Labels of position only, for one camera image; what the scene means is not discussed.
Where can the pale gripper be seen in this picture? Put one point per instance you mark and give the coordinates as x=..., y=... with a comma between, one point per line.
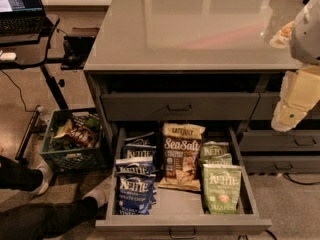
x=307, y=39

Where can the brown sea salt chip bag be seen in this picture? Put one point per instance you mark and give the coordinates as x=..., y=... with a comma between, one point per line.
x=181, y=150

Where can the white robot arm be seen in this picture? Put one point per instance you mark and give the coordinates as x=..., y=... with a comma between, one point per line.
x=302, y=35

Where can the grey right top drawer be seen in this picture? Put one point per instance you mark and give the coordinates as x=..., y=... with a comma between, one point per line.
x=267, y=103

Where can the grey right middle drawer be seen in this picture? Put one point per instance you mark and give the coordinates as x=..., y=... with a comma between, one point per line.
x=270, y=140

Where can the grey right lower drawer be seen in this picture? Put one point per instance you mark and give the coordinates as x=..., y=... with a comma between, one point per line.
x=282, y=164

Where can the rear green Kettle chip bag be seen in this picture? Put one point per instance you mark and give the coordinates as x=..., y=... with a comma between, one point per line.
x=215, y=153

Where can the green kettle chip bag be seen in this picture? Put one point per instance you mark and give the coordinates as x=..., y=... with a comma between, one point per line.
x=221, y=188
x=215, y=153

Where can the front green Kettle chip bag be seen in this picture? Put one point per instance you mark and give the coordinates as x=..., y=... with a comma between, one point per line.
x=221, y=188

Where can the grey cabinet with counter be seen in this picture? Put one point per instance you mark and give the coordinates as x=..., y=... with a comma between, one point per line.
x=176, y=46

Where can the rear blue Kettle chip bag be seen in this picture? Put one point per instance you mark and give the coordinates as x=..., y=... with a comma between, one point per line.
x=139, y=146

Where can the blue kettle chip bag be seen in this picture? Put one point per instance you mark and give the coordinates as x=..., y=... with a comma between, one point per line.
x=139, y=146
x=135, y=193
x=136, y=165

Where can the open grey middle drawer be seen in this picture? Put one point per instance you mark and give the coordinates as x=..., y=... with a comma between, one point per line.
x=179, y=215

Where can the middle blue Kettle chip bag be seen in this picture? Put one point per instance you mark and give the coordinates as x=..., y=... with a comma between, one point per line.
x=136, y=165

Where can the front blue Kettle chip bag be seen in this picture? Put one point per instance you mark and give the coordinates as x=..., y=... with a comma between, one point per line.
x=135, y=193

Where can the snack bags in crate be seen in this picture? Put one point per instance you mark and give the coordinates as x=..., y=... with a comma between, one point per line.
x=69, y=134

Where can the black device on desk shelf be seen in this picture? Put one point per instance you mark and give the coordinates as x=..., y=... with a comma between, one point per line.
x=77, y=46

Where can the green plastic crate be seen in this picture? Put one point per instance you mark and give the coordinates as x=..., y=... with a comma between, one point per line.
x=74, y=160

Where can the black side desk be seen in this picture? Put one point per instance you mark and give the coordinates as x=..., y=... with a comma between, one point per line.
x=35, y=54

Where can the black laptop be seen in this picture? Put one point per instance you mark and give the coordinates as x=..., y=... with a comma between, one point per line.
x=22, y=18

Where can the person's right leg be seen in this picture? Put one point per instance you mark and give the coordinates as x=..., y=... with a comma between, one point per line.
x=37, y=221

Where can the person's leg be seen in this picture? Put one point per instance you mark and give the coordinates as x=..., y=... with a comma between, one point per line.
x=37, y=221
x=15, y=176

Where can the white computer mouse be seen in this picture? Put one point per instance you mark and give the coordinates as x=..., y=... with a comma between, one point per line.
x=8, y=56

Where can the person's left leg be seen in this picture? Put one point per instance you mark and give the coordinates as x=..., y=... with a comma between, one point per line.
x=15, y=176

